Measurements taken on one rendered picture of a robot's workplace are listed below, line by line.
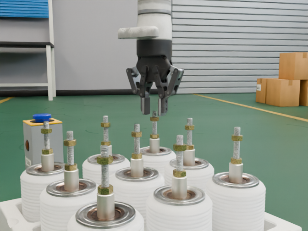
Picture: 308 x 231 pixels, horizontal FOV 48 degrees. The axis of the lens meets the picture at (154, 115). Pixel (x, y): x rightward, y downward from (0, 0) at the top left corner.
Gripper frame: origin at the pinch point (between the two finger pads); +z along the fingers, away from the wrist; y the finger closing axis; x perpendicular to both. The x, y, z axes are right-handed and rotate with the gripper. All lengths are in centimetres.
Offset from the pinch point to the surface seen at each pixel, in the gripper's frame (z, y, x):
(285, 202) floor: 35, -19, -51
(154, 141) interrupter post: 7.5, -0.7, 0.9
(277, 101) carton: 28, 48, -336
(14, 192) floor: 35, 63, -9
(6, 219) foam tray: 17.5, 11.6, 28.9
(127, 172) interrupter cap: 9.8, -4.3, 15.6
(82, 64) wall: -14, 339, -330
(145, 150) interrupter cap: 9.8, 1.7, 0.8
